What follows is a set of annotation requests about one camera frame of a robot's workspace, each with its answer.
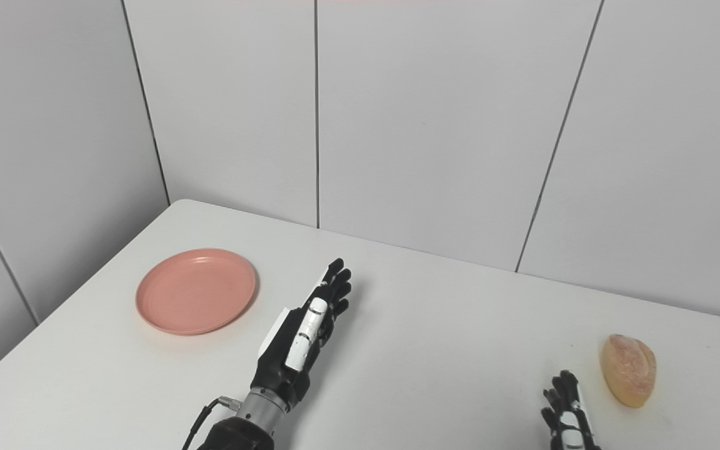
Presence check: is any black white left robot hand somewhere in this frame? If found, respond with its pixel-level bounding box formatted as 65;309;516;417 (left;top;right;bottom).
251;257;353;413

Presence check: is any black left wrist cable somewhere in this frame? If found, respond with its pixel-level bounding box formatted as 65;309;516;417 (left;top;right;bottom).
181;396;240;450

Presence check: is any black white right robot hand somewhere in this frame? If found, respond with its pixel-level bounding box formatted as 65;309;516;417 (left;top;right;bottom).
541;370;602;450

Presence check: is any brown bread roll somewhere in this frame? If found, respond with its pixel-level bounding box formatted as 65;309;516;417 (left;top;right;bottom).
599;334;658;409

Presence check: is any pink round plate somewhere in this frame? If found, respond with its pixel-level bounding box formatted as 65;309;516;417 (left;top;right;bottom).
135;248;258;336

